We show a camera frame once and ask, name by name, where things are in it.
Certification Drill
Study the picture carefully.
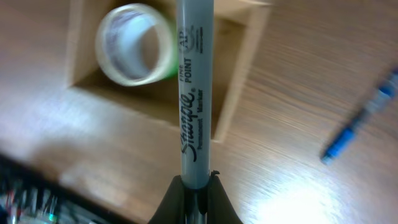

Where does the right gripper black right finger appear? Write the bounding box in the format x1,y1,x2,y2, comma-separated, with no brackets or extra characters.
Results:
207,170,243,224

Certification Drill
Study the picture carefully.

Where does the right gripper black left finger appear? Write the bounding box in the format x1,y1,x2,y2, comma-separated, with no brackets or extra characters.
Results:
148,175,185,224

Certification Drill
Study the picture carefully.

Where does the green tape roll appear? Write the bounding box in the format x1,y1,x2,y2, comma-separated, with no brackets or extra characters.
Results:
166,17,178,79

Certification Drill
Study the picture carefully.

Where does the cream masking tape roll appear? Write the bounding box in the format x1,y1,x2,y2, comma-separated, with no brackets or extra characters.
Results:
95,3,172,86

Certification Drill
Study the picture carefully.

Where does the brown cardboard box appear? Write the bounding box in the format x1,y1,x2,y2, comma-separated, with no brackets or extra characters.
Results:
67,0,271,142

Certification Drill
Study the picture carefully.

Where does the black and white sharpie marker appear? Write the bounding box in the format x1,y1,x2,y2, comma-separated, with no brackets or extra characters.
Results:
177,0,214,223

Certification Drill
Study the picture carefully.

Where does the dark object at table edge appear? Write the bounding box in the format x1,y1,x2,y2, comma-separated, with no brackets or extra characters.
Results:
1,156,133,224

